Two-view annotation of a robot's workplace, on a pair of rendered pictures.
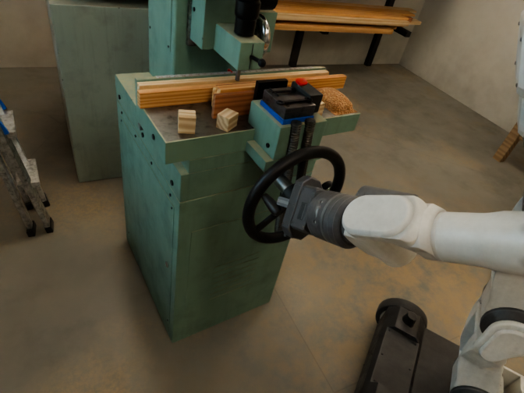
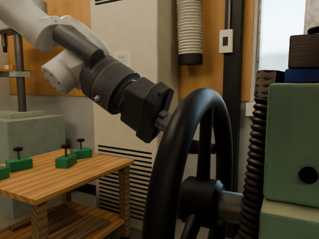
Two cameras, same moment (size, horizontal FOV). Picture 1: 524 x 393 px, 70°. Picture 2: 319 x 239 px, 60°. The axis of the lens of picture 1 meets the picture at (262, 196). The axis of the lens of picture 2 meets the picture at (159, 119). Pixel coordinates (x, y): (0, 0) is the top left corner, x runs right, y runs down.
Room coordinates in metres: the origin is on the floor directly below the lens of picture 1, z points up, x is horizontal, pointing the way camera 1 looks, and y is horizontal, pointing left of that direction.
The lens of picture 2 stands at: (0.99, -0.27, 0.96)
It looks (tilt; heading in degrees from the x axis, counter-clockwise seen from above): 7 degrees down; 155
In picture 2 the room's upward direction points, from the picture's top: straight up
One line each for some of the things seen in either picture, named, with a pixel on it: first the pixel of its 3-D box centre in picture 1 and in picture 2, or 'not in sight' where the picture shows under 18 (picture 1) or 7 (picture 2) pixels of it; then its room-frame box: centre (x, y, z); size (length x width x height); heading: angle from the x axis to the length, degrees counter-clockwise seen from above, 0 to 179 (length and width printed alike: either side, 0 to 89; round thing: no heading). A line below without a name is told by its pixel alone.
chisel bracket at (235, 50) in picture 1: (238, 48); not in sight; (0.99, 0.15, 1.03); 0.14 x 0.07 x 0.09; 40
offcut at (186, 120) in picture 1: (186, 122); not in sight; (0.75, 0.21, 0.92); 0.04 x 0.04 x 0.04; 19
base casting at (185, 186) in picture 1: (210, 121); not in sight; (1.06, 0.22, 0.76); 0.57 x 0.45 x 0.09; 40
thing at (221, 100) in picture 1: (254, 101); not in sight; (0.91, 0.07, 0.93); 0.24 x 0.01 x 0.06; 130
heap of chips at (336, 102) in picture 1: (333, 97); not in sight; (1.09, -0.14, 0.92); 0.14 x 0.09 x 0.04; 40
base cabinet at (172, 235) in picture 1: (201, 211); not in sight; (1.06, 0.22, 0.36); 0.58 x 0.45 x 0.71; 40
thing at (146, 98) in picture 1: (256, 88); not in sight; (1.01, 0.09, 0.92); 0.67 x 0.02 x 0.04; 130
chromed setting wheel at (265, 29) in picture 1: (256, 35); not in sight; (1.15, 0.12, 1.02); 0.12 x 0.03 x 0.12; 40
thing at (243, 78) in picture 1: (245, 84); not in sight; (1.01, 0.12, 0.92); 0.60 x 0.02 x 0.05; 130
